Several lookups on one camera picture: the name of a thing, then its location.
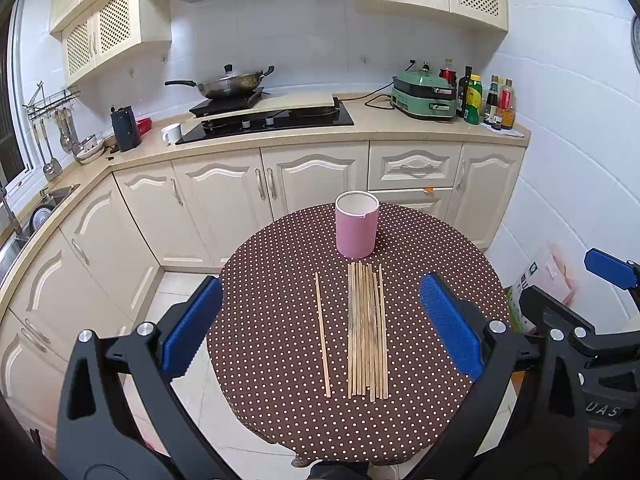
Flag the steel sink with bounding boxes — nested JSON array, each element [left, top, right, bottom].
[[0, 184, 79, 281]]

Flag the black power cable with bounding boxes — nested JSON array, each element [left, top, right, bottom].
[[333, 90, 396, 111]]

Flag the wooden cutting board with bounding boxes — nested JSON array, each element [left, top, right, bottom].
[[190, 91, 334, 120]]

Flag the steel wok with lid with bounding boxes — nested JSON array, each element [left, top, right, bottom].
[[164, 64, 276, 100]]

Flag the green yellow bottle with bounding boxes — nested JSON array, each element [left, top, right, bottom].
[[464, 74, 483, 125]]

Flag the green electric grill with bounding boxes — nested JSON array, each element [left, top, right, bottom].
[[390, 68, 457, 119]]

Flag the black knife block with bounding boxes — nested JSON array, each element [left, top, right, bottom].
[[111, 105, 141, 152]]

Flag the white mug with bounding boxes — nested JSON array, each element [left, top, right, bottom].
[[160, 122, 182, 145]]

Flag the red label sauce bottle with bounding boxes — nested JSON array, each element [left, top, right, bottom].
[[500, 79, 515, 130]]

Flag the red container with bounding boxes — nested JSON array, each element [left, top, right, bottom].
[[137, 117, 152, 136]]

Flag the dark soy sauce bottle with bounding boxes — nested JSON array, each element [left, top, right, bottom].
[[484, 75, 500, 125]]

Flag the hanging ladle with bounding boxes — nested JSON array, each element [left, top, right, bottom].
[[32, 119, 63, 182]]

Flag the dark oil bottle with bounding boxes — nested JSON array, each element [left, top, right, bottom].
[[456, 65, 473, 118]]

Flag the black gas stove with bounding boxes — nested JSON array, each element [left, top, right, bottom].
[[177, 87, 354, 144]]

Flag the lone wooden chopstick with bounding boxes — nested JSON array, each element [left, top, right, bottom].
[[314, 272, 332, 398]]

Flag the pink cylindrical utensil holder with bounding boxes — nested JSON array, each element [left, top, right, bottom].
[[334, 191, 380, 259]]

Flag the brown polka dot tablecloth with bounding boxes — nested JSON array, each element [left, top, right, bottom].
[[207, 203, 509, 464]]

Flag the wall utensil rack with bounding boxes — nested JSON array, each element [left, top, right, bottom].
[[23, 80, 80, 120]]

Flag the stacked bowls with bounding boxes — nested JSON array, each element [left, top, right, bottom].
[[74, 136, 105, 165]]

